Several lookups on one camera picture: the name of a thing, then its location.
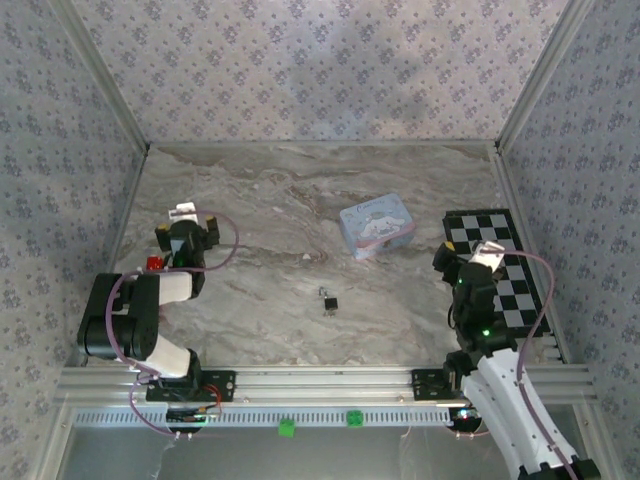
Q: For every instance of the pastel cartoon tin box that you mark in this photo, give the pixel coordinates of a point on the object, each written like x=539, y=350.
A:
x=375, y=225

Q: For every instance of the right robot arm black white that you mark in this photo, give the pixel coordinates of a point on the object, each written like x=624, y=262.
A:
x=510, y=395

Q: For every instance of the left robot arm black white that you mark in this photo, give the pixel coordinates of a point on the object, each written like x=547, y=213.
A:
x=110, y=320

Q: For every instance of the small red block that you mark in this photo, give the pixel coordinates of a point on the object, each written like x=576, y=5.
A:
x=154, y=263

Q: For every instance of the black white checkerboard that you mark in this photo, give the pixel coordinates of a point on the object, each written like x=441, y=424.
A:
x=492, y=225

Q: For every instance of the small green block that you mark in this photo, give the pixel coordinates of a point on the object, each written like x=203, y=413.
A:
x=286, y=428
x=355, y=418

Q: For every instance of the grey metal panel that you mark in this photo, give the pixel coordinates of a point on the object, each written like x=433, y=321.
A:
x=320, y=457

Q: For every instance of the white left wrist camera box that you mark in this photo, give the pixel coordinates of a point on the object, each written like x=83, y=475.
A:
x=183, y=210

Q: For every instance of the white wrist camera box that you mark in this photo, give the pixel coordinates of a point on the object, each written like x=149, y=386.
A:
x=487, y=255
x=183, y=210

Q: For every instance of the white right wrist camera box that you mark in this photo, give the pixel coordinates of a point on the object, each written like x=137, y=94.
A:
x=487, y=255

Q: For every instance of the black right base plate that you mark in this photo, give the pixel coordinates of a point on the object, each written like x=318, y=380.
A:
x=425, y=385

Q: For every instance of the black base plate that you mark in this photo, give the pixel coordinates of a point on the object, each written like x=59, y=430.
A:
x=220, y=382
x=425, y=385

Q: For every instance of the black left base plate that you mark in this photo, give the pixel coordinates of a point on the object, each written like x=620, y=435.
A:
x=220, y=382

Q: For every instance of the aluminium mounting rail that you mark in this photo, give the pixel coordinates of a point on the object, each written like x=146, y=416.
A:
x=320, y=382

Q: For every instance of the aluminium corner post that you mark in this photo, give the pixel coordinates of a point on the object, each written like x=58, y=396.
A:
x=100, y=75
x=545, y=75

